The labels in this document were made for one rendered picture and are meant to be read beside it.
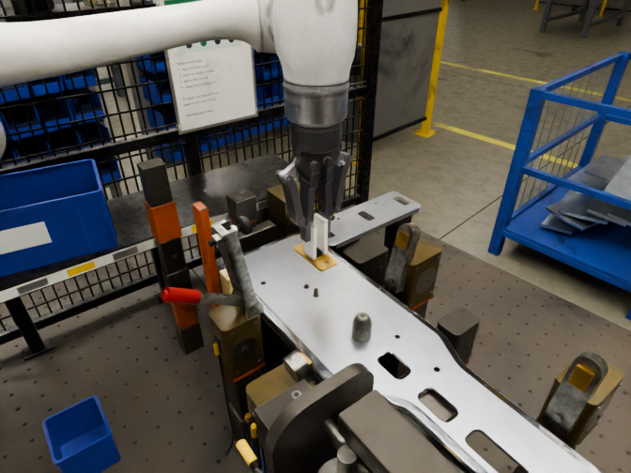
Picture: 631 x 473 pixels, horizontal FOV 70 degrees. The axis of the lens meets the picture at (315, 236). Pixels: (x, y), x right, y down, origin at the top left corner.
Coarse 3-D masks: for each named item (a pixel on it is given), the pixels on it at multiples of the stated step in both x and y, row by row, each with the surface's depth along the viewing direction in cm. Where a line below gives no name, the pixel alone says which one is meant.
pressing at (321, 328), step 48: (288, 240) 98; (288, 288) 85; (336, 288) 85; (288, 336) 74; (336, 336) 75; (384, 336) 75; (432, 336) 75; (384, 384) 67; (432, 384) 67; (480, 384) 67; (432, 432) 60; (480, 432) 61; (528, 432) 61
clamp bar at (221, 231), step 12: (240, 216) 65; (216, 228) 63; (228, 228) 65; (240, 228) 65; (252, 228) 65; (216, 240) 63; (228, 240) 62; (228, 252) 64; (240, 252) 65; (228, 264) 66; (240, 264) 66; (228, 276) 70; (240, 276) 67; (240, 288) 68; (252, 288) 70; (252, 300) 71
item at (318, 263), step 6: (300, 246) 80; (300, 252) 78; (318, 252) 77; (306, 258) 77; (318, 258) 77; (324, 258) 77; (330, 258) 77; (312, 264) 76; (318, 264) 76; (330, 264) 76; (336, 264) 76
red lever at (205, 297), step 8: (168, 288) 62; (176, 288) 63; (184, 288) 64; (168, 296) 62; (176, 296) 62; (184, 296) 63; (192, 296) 64; (200, 296) 65; (208, 296) 67; (216, 296) 68; (224, 296) 69; (232, 296) 70; (216, 304) 68; (224, 304) 69; (232, 304) 70; (240, 304) 71
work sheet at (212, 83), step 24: (168, 0) 95; (192, 0) 98; (192, 48) 103; (216, 48) 106; (240, 48) 110; (168, 72) 102; (192, 72) 106; (216, 72) 109; (240, 72) 113; (192, 96) 108; (216, 96) 112; (240, 96) 116; (192, 120) 111; (216, 120) 115
